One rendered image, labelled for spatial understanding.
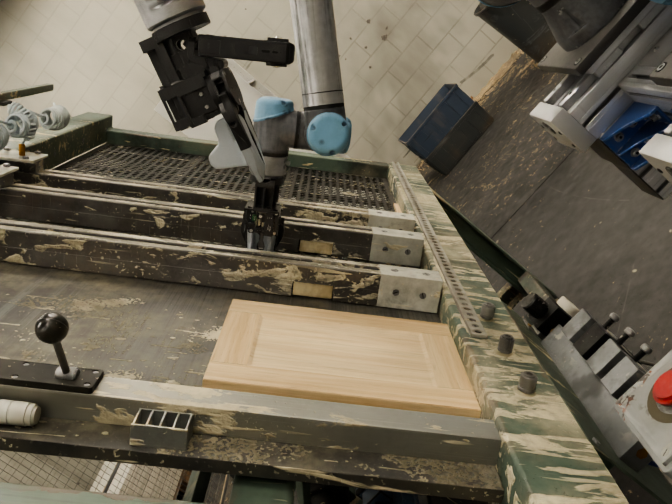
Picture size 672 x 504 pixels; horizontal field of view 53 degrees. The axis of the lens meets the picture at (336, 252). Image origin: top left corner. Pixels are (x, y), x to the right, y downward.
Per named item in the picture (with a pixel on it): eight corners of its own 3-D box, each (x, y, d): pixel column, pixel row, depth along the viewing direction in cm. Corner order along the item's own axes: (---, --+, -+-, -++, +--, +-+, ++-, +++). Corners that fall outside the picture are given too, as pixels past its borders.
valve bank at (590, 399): (791, 473, 90) (670, 369, 86) (708, 541, 94) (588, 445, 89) (632, 321, 138) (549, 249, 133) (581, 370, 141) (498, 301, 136)
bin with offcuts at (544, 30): (593, 16, 499) (530, -46, 486) (544, 72, 510) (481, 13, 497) (569, 18, 548) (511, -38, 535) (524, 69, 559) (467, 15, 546)
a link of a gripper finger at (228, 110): (242, 147, 86) (213, 82, 84) (255, 142, 86) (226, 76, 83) (237, 154, 82) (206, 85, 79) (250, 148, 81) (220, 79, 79)
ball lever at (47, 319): (78, 393, 88) (59, 333, 78) (49, 390, 88) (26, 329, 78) (87, 368, 90) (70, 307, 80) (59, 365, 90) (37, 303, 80)
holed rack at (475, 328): (487, 338, 117) (488, 335, 117) (470, 336, 117) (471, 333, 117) (398, 163, 274) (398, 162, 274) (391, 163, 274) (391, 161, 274)
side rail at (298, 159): (385, 193, 270) (389, 166, 266) (105, 158, 265) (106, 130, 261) (383, 189, 277) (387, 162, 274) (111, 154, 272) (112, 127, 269)
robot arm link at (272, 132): (298, 103, 131) (254, 97, 130) (292, 159, 134) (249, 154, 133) (297, 99, 138) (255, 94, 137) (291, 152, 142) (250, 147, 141)
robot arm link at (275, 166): (252, 148, 141) (291, 153, 141) (250, 170, 142) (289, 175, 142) (248, 154, 134) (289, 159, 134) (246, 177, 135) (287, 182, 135)
